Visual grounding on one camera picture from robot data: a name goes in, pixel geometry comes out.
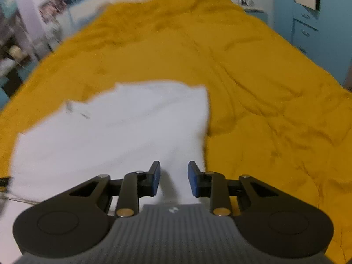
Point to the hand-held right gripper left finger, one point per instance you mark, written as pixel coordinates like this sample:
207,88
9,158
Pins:
155,179

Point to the blue and white wardrobe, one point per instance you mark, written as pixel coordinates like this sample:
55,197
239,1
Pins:
327,41

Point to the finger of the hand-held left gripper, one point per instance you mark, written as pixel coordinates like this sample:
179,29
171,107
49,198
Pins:
5,183

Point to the round white ball lamp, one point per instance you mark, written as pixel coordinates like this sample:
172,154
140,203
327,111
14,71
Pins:
15,51

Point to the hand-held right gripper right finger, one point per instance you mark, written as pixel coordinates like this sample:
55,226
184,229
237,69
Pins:
193,180

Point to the pink figure wall poster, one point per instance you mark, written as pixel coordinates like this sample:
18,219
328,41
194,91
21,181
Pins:
49,8

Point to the mustard yellow quilted blanket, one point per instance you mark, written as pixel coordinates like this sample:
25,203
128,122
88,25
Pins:
247,93

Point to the white printed t-shirt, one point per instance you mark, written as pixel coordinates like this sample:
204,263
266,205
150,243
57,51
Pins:
115,132

